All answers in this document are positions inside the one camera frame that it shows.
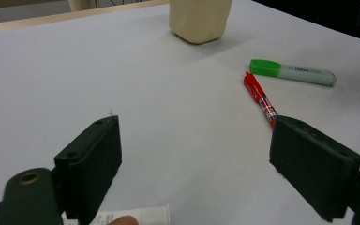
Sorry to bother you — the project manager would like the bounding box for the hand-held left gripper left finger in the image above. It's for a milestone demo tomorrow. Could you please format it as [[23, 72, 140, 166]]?
[[53, 114, 123, 225]]

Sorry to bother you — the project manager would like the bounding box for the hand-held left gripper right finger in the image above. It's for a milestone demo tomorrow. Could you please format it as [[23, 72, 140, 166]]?
[[268, 114, 360, 223]]

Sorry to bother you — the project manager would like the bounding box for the green highlighter pen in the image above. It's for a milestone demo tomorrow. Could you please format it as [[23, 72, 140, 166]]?
[[248, 58, 338, 87]]

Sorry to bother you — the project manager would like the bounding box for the red ballpoint pen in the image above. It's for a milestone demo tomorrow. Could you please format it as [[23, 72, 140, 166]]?
[[243, 71, 278, 129]]

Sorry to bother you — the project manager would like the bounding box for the beige square pen holder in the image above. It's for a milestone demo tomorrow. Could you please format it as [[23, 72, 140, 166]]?
[[168, 0, 233, 45]]

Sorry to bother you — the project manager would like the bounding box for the white table cover board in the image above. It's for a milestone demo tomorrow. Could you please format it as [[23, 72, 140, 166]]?
[[0, 0, 360, 225]]

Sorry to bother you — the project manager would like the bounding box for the light wooden table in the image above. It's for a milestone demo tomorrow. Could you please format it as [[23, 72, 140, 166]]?
[[0, 0, 171, 35]]

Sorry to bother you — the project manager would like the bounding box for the black curtain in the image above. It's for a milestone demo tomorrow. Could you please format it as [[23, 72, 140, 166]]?
[[252, 0, 360, 45]]

